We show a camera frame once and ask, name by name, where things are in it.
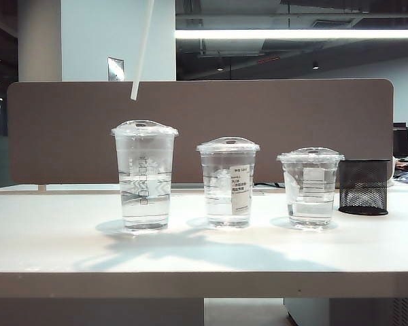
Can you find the large clear plastic lidded cup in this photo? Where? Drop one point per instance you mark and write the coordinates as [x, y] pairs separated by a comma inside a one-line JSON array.
[[144, 210]]

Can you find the white paper-wrapped straw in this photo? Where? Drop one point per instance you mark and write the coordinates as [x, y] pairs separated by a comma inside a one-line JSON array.
[[142, 51]]

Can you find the brown desk partition panel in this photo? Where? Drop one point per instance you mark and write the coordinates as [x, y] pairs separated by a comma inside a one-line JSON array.
[[71, 136]]

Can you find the grey under-desk cabinet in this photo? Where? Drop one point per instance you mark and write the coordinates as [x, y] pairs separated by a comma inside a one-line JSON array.
[[343, 314]]

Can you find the black computer monitor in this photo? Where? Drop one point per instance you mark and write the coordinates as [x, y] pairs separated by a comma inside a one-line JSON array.
[[400, 142]]

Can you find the medium clear plastic lidded cup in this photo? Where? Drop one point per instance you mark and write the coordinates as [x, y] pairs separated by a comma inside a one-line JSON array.
[[224, 210]]

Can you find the black mesh pen holder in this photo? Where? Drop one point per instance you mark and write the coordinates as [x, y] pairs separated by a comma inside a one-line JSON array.
[[364, 203]]

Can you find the small clear plastic lidded cup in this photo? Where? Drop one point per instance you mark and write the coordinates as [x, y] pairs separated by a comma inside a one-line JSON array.
[[309, 207]]

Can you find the ceiling light strip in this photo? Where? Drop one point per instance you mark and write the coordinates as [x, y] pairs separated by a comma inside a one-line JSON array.
[[292, 34]]

